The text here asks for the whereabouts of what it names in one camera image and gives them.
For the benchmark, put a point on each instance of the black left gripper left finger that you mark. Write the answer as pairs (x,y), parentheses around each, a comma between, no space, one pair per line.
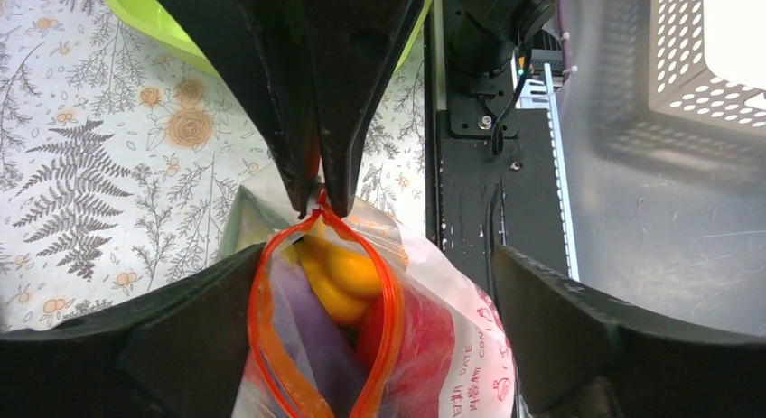
(179,351)

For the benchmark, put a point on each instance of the clear zip top bag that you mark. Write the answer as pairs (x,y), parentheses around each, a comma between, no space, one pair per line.
(481,381)

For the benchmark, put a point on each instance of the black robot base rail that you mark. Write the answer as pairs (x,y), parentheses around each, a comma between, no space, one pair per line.
(477,201)

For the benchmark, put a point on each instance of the white perforated metal box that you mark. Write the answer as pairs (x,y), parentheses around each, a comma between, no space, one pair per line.
(707,62)

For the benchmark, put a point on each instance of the purple toy eggplant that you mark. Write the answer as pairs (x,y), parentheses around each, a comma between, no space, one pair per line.
(313,341)

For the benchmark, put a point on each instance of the yellow toy bell pepper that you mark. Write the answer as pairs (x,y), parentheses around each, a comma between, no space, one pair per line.
(345,282)

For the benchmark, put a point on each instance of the red toy apple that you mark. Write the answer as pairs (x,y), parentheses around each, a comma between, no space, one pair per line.
(424,359)

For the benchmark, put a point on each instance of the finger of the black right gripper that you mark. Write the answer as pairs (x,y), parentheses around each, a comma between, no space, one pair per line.
(354,47)
(260,50)

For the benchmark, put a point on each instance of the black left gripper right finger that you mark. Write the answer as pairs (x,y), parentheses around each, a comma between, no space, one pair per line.
(581,352)

